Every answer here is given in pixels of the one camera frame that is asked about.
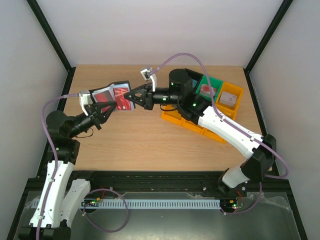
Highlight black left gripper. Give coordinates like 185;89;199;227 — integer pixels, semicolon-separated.
69;102;119;138

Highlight black leather card holder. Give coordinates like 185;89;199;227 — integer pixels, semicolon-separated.
89;81;131;103

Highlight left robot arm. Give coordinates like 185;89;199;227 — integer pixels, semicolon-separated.
18;101;117;240

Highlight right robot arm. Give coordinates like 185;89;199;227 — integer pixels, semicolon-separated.
124;68;277;196

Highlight red card in holder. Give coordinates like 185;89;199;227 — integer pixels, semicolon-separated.
93;89;115;103

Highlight white red circle card stack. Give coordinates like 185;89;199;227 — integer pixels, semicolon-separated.
199;84;217;98

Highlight white pink card stack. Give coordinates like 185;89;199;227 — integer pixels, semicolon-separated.
219;91;238;108

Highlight yellow bin front left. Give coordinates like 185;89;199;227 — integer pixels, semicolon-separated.
160;104;183;126

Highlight yellow bin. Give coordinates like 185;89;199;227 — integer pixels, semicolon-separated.
181;119;205;135
203;129;227;144
160;104;183;126
215;81;244;120

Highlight yellow bin front middle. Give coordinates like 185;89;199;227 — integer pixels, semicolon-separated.
181;119;205;135

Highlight black bin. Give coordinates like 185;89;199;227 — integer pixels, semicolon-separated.
184;68;204;89

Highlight yellow bin front right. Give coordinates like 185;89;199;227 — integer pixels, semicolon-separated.
203;129;227;144

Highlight green bin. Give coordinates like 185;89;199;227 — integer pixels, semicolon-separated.
194;75;224;101

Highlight yellow bin back right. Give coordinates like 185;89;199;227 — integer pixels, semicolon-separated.
215;81;244;120

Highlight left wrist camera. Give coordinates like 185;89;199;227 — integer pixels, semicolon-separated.
78;90;93;116

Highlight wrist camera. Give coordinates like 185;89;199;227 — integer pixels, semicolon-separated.
140;66;157;92
78;90;93;116

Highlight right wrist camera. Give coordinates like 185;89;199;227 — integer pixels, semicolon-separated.
140;66;157;92

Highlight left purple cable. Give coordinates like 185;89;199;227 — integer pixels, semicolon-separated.
34;92;81;240

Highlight purple cable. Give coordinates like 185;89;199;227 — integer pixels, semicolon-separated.
34;92;81;240
149;52;291;217

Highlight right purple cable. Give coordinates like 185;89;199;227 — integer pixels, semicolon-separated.
149;52;291;217

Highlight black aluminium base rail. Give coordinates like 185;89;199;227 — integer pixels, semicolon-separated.
27;170;291;198

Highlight slotted cable duct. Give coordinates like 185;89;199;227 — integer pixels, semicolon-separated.
87;199;221;210

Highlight left frame post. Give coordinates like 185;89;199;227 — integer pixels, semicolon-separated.
26;0;75;73

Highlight frame post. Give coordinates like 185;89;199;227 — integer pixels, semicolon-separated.
244;0;294;75
26;0;75;73

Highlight right frame post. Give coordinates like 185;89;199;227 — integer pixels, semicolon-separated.
244;0;294;75

